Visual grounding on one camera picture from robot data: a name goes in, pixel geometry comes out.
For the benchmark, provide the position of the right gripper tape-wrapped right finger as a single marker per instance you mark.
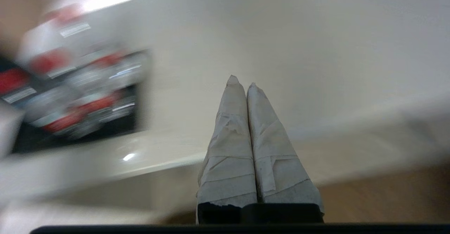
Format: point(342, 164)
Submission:
point(274, 156)

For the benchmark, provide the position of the right gripper tape-wrapped left finger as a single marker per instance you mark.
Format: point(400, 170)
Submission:
point(228, 149)

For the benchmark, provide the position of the clear water bottle red cap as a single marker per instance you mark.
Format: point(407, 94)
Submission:
point(63, 123)
point(95, 105)
point(70, 30)

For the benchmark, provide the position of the black rectangular tray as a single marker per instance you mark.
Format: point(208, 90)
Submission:
point(126, 123)

